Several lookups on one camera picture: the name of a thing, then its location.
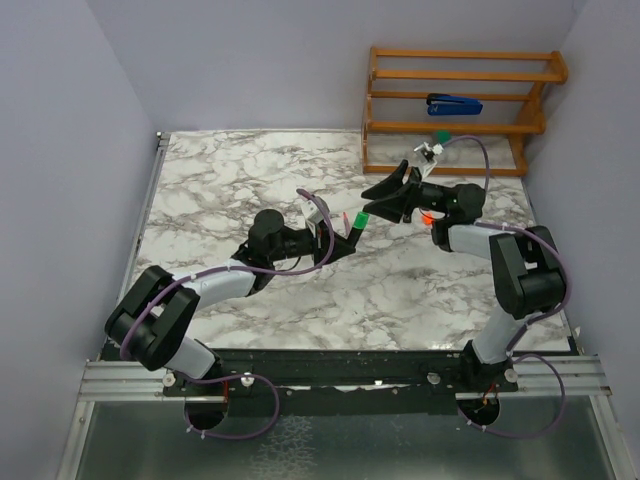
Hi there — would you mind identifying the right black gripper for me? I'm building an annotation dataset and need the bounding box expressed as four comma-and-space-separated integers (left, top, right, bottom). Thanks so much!
361, 161, 450, 224

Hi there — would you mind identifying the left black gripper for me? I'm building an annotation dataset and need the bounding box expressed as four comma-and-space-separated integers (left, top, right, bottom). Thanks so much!
269, 219, 356, 269

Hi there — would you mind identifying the green black highlighter pen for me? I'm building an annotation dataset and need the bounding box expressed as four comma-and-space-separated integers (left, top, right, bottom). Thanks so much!
347, 225, 366, 247

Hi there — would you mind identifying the green pen cap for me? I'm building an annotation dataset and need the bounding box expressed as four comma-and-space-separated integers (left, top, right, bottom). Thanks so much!
352, 211, 369, 230

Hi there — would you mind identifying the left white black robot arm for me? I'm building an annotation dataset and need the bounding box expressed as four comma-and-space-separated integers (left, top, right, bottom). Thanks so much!
105, 209, 369, 395

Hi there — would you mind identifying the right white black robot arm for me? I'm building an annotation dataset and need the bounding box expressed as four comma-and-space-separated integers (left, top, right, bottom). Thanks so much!
361, 161, 570, 391

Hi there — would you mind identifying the pink pen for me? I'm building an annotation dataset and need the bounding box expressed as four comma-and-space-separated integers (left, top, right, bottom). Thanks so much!
342, 212, 350, 233

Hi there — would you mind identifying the green small object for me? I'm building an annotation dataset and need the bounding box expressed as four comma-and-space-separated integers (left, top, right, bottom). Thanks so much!
434, 130, 452, 144

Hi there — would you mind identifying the blue stapler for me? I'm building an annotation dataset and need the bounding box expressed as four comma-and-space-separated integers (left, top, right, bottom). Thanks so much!
426, 93, 483, 116

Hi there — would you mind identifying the wooden shelf rack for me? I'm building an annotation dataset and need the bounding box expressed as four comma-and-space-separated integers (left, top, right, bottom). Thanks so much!
361, 46, 569, 177

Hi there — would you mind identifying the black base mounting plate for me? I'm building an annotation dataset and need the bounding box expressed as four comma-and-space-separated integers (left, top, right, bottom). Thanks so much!
162, 349, 517, 418

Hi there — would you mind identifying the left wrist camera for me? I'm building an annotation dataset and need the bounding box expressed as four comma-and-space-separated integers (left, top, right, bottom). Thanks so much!
301, 196, 329, 233

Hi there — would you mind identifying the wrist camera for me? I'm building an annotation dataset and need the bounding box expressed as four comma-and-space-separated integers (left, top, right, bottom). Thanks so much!
301, 196, 329, 233
413, 142, 444, 178

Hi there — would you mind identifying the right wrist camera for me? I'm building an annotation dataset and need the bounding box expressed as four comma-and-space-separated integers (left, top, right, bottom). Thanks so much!
413, 142, 444, 178

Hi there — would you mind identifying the aluminium rail frame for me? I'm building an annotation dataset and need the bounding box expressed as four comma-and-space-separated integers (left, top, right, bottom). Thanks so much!
61, 130, 615, 479

